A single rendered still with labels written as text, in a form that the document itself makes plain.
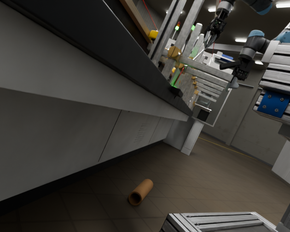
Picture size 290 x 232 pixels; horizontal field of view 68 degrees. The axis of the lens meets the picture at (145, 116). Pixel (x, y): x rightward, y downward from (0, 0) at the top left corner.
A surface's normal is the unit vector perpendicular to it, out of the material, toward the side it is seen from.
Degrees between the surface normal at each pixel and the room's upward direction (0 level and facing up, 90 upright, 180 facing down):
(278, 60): 90
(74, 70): 90
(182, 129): 90
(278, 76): 90
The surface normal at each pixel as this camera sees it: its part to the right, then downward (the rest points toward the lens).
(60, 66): 0.87, 0.42
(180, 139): -0.25, -0.04
